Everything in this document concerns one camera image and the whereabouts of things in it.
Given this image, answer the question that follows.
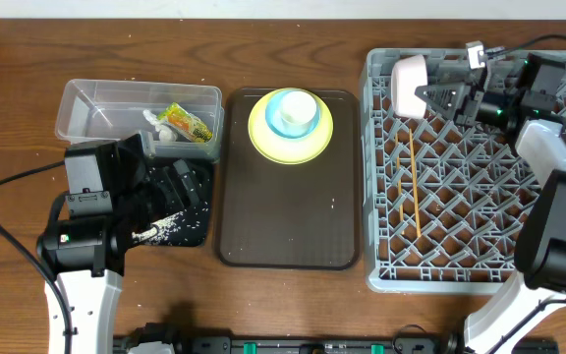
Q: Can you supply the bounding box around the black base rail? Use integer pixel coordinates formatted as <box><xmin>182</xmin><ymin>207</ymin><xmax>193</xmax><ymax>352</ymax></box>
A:
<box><xmin>113</xmin><ymin>322</ymin><xmax>559</xmax><ymax>354</ymax></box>

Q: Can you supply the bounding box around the black waste tray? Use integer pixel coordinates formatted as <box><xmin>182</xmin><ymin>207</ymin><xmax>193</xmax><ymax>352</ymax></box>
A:
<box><xmin>132</xmin><ymin>158</ymin><xmax>214</xmax><ymax>247</ymax></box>

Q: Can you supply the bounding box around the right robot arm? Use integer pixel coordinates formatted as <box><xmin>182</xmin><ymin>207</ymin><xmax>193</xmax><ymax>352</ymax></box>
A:
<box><xmin>393</xmin><ymin>50</ymin><xmax>566</xmax><ymax>353</ymax></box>

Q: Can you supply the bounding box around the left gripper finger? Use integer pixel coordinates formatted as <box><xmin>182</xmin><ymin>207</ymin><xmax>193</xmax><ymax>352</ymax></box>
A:
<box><xmin>157</xmin><ymin>166</ymin><xmax>185</xmax><ymax>214</ymax></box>
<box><xmin>173</xmin><ymin>159</ymin><xmax>202</xmax><ymax>207</ymax></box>

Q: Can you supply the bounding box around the light blue bowl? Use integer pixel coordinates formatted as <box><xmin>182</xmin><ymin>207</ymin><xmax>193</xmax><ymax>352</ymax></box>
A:
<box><xmin>265</xmin><ymin>88</ymin><xmax>320</xmax><ymax>139</ymax></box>

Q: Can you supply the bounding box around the cream white cup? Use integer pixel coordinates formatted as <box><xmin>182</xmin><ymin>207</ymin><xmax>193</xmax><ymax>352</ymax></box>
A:
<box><xmin>279</xmin><ymin>90</ymin><xmax>317</xmax><ymax>138</ymax></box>

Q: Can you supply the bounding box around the yellow plate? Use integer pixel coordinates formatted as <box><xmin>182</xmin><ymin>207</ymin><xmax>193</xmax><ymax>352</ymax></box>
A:
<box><xmin>248</xmin><ymin>88</ymin><xmax>334</xmax><ymax>165</ymax></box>

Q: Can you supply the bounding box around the white tissue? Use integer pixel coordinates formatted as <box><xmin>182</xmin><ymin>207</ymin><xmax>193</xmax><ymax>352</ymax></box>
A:
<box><xmin>142</xmin><ymin>109</ymin><xmax>178</xmax><ymax>143</ymax></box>

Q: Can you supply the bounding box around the green orange snack wrapper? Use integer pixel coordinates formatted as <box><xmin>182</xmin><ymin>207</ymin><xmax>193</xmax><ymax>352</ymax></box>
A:
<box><xmin>157</xmin><ymin>102</ymin><xmax>213</xmax><ymax>143</ymax></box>

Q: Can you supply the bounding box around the clear plastic bin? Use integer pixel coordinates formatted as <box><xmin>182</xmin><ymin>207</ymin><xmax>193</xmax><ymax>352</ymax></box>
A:
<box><xmin>55</xmin><ymin>79</ymin><xmax>225</xmax><ymax>162</ymax></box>

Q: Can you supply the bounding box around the brown serving tray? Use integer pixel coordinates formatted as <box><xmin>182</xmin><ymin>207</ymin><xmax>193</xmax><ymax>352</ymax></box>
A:
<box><xmin>214</xmin><ymin>88</ymin><xmax>362</xmax><ymax>270</ymax></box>

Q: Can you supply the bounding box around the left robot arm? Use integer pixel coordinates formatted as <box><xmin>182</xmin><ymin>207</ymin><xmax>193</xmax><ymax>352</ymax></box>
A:
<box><xmin>37</xmin><ymin>136</ymin><xmax>214</xmax><ymax>353</ymax></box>

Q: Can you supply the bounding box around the white bowl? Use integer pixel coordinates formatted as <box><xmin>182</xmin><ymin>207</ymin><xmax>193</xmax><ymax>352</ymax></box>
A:
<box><xmin>391</xmin><ymin>54</ymin><xmax>427</xmax><ymax>120</ymax></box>

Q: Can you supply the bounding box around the pile of rice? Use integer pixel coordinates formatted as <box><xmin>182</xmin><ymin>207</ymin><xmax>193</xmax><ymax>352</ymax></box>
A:
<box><xmin>132</xmin><ymin>202</ymin><xmax>211</xmax><ymax>247</ymax></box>

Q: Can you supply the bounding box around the grey dishwasher rack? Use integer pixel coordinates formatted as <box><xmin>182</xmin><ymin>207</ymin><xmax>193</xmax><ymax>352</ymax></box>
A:
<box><xmin>360</xmin><ymin>48</ymin><xmax>539</xmax><ymax>294</ymax></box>

